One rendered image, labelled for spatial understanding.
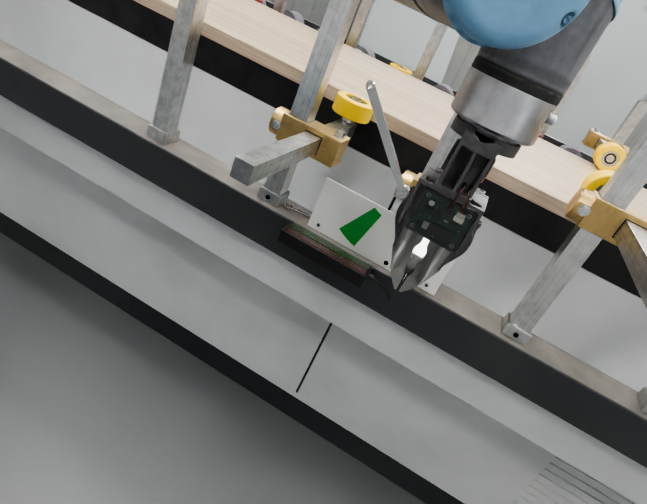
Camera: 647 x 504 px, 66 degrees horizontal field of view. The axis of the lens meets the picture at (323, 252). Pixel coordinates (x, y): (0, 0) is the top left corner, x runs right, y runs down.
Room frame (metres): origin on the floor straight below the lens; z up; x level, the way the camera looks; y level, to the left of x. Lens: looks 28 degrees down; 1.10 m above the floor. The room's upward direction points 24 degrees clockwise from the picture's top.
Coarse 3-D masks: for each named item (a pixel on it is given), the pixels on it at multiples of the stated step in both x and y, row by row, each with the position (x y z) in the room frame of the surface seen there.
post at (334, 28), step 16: (336, 0) 0.84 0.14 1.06; (352, 0) 0.84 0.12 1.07; (336, 16) 0.84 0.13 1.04; (352, 16) 0.87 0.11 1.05; (320, 32) 0.84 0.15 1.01; (336, 32) 0.84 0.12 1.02; (320, 48) 0.84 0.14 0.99; (336, 48) 0.85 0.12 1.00; (320, 64) 0.84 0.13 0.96; (304, 80) 0.84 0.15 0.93; (320, 80) 0.84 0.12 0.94; (304, 96) 0.84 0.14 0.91; (320, 96) 0.86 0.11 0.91; (304, 112) 0.84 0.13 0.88; (272, 176) 0.84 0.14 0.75; (288, 176) 0.85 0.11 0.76
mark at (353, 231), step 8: (360, 216) 0.80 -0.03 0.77; (368, 216) 0.80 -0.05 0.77; (376, 216) 0.80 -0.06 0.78; (352, 224) 0.80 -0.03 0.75; (360, 224) 0.80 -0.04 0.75; (368, 224) 0.80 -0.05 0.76; (344, 232) 0.80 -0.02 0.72; (352, 232) 0.80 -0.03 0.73; (360, 232) 0.80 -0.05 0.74; (352, 240) 0.80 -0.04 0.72
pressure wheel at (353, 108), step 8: (336, 96) 0.99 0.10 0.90; (344, 96) 0.97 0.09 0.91; (352, 96) 1.02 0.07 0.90; (336, 104) 0.98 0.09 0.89; (344, 104) 0.96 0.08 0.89; (352, 104) 0.96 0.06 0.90; (360, 104) 0.97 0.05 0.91; (368, 104) 1.00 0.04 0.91; (336, 112) 0.97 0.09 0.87; (344, 112) 0.96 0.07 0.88; (352, 112) 0.96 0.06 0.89; (360, 112) 0.97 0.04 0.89; (368, 112) 0.98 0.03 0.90; (344, 120) 0.99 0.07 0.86; (352, 120) 0.96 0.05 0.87; (360, 120) 0.97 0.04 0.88; (368, 120) 0.99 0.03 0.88
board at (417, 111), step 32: (160, 0) 1.14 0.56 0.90; (224, 0) 1.54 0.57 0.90; (224, 32) 1.10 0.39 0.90; (256, 32) 1.27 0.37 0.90; (288, 32) 1.49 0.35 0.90; (288, 64) 1.07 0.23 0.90; (352, 64) 1.44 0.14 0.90; (384, 64) 1.73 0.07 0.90; (384, 96) 1.19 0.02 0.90; (416, 96) 1.39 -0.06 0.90; (448, 96) 1.66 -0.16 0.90; (416, 128) 1.02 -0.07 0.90; (512, 160) 1.12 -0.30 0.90; (544, 160) 1.30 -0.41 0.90; (576, 160) 1.54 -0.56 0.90; (544, 192) 0.97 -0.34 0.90; (640, 192) 1.48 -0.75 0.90
